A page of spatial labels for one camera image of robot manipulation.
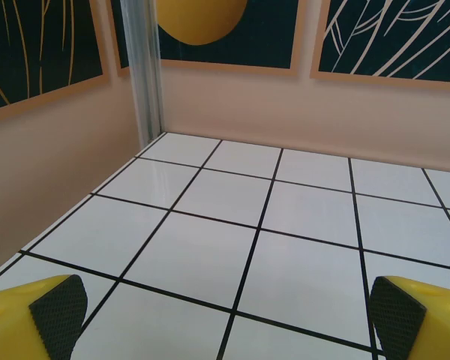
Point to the aluminium corner post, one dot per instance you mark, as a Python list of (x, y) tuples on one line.
[(144, 75)]

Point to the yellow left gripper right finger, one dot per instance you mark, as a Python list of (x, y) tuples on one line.
[(427, 322)]

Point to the wall panel with gold oval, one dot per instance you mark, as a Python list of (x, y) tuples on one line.
[(225, 37)]

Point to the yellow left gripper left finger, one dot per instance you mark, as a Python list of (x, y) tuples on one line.
[(11, 322)]

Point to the wall panel with pink leaves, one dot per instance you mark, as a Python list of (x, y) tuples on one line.
[(397, 37)]

